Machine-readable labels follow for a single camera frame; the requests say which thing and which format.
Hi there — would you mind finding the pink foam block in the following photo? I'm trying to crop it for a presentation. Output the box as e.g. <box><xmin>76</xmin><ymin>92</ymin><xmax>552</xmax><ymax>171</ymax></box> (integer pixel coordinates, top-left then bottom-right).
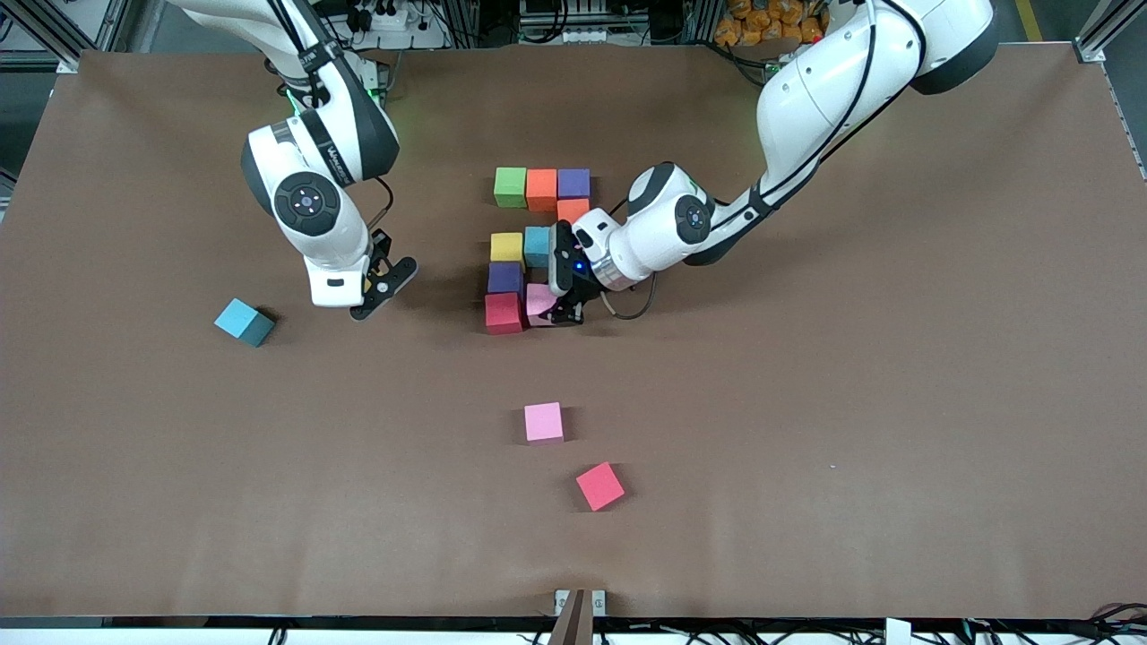
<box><xmin>525</xmin><ymin>283</ymin><xmax>561</xmax><ymax>327</ymax></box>
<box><xmin>523</xmin><ymin>401</ymin><xmax>565</xmax><ymax>445</ymax></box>

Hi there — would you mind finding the red foam block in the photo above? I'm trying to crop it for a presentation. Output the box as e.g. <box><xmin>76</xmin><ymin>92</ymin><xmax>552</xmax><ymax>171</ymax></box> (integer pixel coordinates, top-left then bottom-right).
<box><xmin>574</xmin><ymin>461</ymin><xmax>626</xmax><ymax>512</ymax></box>
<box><xmin>484</xmin><ymin>292</ymin><xmax>525</xmax><ymax>336</ymax></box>

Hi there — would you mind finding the white power strip with plugs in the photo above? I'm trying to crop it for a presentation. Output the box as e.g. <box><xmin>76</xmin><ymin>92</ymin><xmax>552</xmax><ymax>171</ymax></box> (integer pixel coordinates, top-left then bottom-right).
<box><xmin>345</xmin><ymin>0</ymin><xmax>449</xmax><ymax>50</ymax></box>

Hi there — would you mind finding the pile of orange snack bags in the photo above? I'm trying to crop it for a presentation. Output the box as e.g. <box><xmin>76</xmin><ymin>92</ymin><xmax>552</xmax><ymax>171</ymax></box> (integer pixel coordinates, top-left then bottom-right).
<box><xmin>714</xmin><ymin>0</ymin><xmax>825</xmax><ymax>47</ymax></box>

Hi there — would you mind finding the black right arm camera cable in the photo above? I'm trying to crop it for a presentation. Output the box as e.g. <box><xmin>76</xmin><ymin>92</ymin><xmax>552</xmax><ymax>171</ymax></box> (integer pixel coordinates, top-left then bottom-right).
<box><xmin>367</xmin><ymin>177</ymin><xmax>395</xmax><ymax>236</ymax></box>

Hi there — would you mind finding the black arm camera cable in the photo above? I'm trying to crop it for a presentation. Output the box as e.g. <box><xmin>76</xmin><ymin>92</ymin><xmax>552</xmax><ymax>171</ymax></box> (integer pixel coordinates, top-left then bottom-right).
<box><xmin>600</xmin><ymin>273</ymin><xmax>660</xmax><ymax>322</ymax></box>
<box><xmin>367</xmin><ymin>177</ymin><xmax>395</xmax><ymax>236</ymax></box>

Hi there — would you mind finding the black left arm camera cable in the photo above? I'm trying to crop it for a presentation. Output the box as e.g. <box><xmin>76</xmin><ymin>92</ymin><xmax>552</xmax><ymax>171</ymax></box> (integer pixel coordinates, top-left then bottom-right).
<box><xmin>600</xmin><ymin>273</ymin><xmax>660</xmax><ymax>322</ymax></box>

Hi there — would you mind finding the black base cable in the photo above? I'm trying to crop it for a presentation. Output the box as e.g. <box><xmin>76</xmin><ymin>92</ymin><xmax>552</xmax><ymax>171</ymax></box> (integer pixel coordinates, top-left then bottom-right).
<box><xmin>712</xmin><ymin>40</ymin><xmax>772</xmax><ymax>86</ymax></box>

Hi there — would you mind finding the grey metal mount bracket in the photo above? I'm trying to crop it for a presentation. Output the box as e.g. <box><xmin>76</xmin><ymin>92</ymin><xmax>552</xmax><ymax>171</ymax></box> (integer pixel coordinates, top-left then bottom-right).
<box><xmin>554</xmin><ymin>588</ymin><xmax>608</xmax><ymax>617</ymax></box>

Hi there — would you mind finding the brown camera mast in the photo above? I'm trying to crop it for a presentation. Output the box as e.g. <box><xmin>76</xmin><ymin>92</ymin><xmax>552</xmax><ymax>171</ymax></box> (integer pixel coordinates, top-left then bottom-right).
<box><xmin>547</xmin><ymin>589</ymin><xmax>595</xmax><ymax>645</ymax></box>

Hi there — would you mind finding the aluminium frame post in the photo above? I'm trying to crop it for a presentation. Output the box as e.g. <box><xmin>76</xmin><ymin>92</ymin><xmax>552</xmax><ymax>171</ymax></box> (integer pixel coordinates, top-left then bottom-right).
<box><xmin>1074</xmin><ymin>0</ymin><xmax>1147</xmax><ymax>64</ymax></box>
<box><xmin>0</xmin><ymin>0</ymin><xmax>135</xmax><ymax>73</ymax></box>

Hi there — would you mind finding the bundle of thin cables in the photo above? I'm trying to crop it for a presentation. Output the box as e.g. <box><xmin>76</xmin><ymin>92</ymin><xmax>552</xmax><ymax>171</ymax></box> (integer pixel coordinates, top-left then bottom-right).
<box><xmin>1062</xmin><ymin>602</ymin><xmax>1147</xmax><ymax>642</ymax></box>

